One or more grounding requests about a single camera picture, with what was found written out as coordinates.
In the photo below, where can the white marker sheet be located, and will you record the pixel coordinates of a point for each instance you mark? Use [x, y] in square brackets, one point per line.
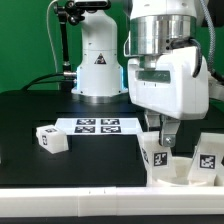
[99, 126]

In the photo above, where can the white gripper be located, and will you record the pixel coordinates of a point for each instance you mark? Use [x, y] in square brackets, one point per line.
[170, 89]

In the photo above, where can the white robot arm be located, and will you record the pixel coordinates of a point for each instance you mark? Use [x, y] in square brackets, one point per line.
[156, 27]

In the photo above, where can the white round stool seat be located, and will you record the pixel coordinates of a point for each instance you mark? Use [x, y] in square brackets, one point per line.
[184, 172]

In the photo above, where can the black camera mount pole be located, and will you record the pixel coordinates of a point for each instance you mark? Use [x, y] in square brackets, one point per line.
[73, 12]

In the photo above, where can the white L-shaped wall fixture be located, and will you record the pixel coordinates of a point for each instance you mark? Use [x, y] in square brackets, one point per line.
[112, 201]

